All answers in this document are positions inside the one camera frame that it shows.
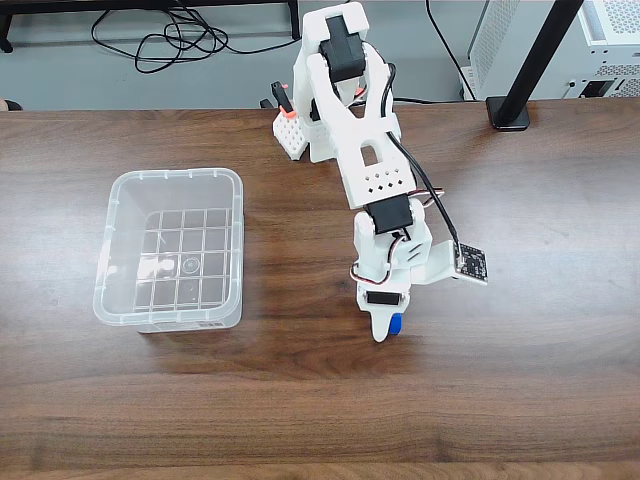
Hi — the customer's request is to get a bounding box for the black and orange clamp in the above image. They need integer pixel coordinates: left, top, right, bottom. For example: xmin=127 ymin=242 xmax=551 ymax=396
xmin=259 ymin=82 xmax=296 ymax=119

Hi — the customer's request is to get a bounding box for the clear plastic bin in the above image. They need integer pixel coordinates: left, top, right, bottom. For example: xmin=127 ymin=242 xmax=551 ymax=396
xmin=92 ymin=167 xmax=245 ymax=334

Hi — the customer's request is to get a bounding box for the black pole stand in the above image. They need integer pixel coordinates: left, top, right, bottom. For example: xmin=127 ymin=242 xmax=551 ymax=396
xmin=485 ymin=0 xmax=585 ymax=132

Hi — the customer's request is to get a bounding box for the white computer case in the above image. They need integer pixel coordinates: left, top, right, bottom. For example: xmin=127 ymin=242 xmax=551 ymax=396
xmin=459 ymin=0 xmax=640 ymax=101

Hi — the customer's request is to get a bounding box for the small black camera board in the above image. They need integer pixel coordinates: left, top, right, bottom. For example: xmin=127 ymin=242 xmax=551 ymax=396
xmin=452 ymin=240 xmax=490 ymax=287

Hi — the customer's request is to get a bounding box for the black power cable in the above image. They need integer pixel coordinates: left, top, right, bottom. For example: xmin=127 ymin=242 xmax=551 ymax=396
xmin=392 ymin=0 xmax=490 ymax=107

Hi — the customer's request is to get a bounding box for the tangled black cable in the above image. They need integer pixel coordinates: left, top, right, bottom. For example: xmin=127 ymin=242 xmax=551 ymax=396
xmin=90 ymin=0 xmax=301 ymax=75

